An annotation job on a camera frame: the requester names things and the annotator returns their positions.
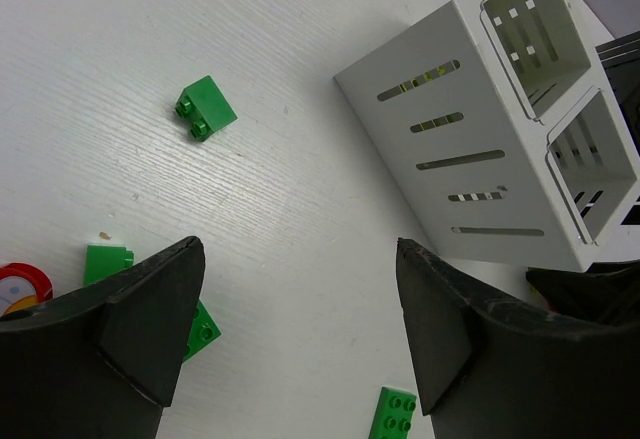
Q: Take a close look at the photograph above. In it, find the lime curved lego brick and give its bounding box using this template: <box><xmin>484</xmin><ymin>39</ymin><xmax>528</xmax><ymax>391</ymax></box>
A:
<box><xmin>399</xmin><ymin>63</ymin><xmax>457</xmax><ymax>92</ymax></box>

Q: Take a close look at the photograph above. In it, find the green sloped lego brick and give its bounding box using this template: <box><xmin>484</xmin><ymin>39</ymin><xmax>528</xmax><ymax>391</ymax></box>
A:
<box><xmin>175</xmin><ymin>75</ymin><xmax>237</xmax><ymax>142</ymax></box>

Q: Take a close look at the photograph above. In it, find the black two-compartment container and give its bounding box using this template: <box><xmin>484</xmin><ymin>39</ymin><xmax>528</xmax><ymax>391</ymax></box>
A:
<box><xmin>593</xmin><ymin>30</ymin><xmax>640</xmax><ymax>230</ymax></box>

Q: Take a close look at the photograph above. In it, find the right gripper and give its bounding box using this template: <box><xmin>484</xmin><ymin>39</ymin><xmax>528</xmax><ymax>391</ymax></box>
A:
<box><xmin>396</xmin><ymin>239</ymin><xmax>639</xmax><ymax>438</ymax></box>

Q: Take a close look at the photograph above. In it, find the green 2x2 lego brick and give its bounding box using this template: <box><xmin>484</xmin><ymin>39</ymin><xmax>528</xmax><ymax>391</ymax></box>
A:
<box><xmin>183</xmin><ymin>301</ymin><xmax>221</xmax><ymax>362</ymax></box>

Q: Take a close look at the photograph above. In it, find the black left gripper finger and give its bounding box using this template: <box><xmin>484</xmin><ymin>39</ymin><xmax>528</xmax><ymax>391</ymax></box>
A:
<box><xmin>1</xmin><ymin>236</ymin><xmax>205</xmax><ymax>438</ymax></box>

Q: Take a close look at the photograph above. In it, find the red flower lego piece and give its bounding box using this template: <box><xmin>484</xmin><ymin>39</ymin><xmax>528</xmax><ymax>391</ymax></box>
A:
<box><xmin>0</xmin><ymin>262</ymin><xmax>53</xmax><ymax>316</ymax></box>

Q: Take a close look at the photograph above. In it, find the small green lego brick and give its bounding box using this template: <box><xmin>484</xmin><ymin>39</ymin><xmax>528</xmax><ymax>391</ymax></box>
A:
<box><xmin>83</xmin><ymin>245</ymin><xmax>135</xmax><ymax>286</ymax></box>

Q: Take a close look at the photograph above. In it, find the green 2x4 lego plate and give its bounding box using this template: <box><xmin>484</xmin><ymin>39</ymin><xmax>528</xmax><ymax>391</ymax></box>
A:
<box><xmin>368</xmin><ymin>387</ymin><xmax>417</xmax><ymax>439</ymax></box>

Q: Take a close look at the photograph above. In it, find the white two-compartment container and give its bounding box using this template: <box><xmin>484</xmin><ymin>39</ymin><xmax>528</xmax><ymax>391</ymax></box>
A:
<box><xmin>336</xmin><ymin>0</ymin><xmax>639</xmax><ymax>272</ymax></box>

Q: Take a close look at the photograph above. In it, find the lime square lego brick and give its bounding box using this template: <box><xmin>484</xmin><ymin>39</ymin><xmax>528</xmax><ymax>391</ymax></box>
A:
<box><xmin>420</xmin><ymin>113</ymin><xmax>464</xmax><ymax>131</ymax></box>

